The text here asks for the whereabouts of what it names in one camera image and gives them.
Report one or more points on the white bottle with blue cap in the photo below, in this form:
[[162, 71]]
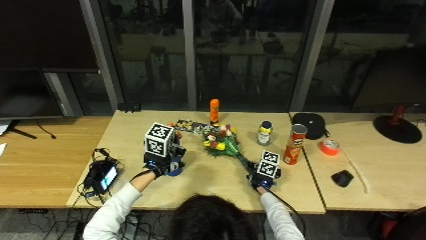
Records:
[[265, 133]]

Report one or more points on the person's left hand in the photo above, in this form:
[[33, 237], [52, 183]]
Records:
[[165, 163]]

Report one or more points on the black clamp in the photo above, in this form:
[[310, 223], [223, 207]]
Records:
[[129, 107]]

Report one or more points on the black computer mouse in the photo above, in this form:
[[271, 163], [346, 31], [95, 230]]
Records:
[[342, 178]]

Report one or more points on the orange tape roll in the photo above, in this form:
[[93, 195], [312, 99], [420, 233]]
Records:
[[330, 147]]

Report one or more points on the red crisp tube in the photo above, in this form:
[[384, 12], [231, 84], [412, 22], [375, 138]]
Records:
[[294, 144]]

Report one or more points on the orange bottle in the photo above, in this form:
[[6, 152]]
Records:
[[214, 111]]

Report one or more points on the black device with lit screen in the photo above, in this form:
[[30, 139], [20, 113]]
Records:
[[101, 176]]

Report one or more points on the colourful flower bouquet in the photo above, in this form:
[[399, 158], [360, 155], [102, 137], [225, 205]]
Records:
[[221, 141]]

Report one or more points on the person's right hand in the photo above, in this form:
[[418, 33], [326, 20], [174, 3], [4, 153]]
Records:
[[262, 178]]

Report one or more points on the black monitor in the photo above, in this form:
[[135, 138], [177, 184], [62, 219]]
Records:
[[26, 93]]

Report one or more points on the black pouch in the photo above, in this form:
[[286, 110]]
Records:
[[308, 124]]

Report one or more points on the the person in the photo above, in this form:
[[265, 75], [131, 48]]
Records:
[[207, 218]]

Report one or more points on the colourful snack packet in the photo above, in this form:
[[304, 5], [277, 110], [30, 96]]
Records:
[[191, 126]]

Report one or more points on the black round lamp base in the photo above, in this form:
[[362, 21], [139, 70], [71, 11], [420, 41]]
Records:
[[396, 126]]

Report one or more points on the white marker cube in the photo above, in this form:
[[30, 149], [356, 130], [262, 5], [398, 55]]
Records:
[[269, 164], [158, 139]]

